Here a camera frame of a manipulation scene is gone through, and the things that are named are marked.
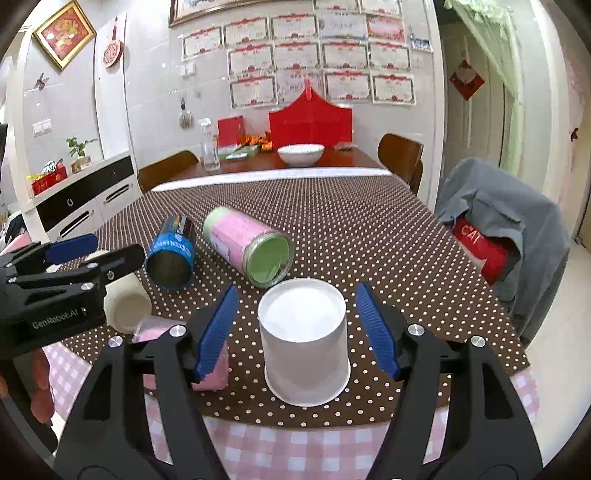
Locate pink and green can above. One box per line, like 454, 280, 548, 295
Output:
202, 206, 295, 289

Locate orange snack packets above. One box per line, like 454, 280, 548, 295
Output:
240, 131, 274, 152

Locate brown wooden chair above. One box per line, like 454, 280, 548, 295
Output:
137, 150, 200, 193
377, 134, 424, 195

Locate brown dotted tablecloth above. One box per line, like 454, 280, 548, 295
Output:
58, 173, 530, 430

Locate red gift box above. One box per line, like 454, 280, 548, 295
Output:
31, 159, 68, 196

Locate grey jacket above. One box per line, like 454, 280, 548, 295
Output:
436, 157, 572, 347

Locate red house-shaped box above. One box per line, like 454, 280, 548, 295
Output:
268, 78, 354, 149

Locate blue can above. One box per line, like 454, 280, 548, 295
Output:
144, 215, 197, 291

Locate red cushion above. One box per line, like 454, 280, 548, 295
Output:
452, 218, 511, 286

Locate green flat box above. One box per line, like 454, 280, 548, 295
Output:
218, 144, 262, 162

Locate person's left hand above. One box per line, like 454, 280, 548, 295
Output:
28, 347, 57, 424

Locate green curtain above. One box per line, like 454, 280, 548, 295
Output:
445, 0, 526, 171

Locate cream cup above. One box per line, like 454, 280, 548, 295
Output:
88, 250, 152, 334

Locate small potted plant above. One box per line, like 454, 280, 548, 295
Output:
66, 137, 99, 174

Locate round red wall ornament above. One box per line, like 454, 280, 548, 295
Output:
102, 16, 124, 69

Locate pink checked tablecloth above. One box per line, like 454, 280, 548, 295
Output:
41, 344, 541, 480

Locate small red box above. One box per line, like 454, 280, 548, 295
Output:
217, 116, 245, 149

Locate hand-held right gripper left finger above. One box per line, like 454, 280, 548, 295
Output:
53, 285, 239, 480

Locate gold framed red picture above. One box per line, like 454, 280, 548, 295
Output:
33, 0, 97, 71

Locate white bowl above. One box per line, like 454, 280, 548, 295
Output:
277, 143, 326, 167

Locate red diamond door ornament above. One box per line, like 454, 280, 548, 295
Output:
449, 59, 485, 101

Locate clear spray bottle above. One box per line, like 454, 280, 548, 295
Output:
198, 118, 221, 172

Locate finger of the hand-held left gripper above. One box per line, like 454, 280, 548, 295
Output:
4, 244, 146, 296
0, 234, 99, 278

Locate wall of framed certificates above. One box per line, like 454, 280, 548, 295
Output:
181, 0, 416, 110

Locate white and black cabinet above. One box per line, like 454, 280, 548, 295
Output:
28, 150, 139, 243

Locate large wooden picture frame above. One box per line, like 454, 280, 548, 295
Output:
168, 0, 319, 28

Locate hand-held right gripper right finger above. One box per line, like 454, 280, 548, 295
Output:
355, 282, 544, 480

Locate white cup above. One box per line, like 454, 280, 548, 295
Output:
257, 277, 352, 408

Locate pink packet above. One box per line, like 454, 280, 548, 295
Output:
131, 316, 230, 392

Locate small blue wall picture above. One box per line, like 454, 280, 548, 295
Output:
409, 25, 435, 53

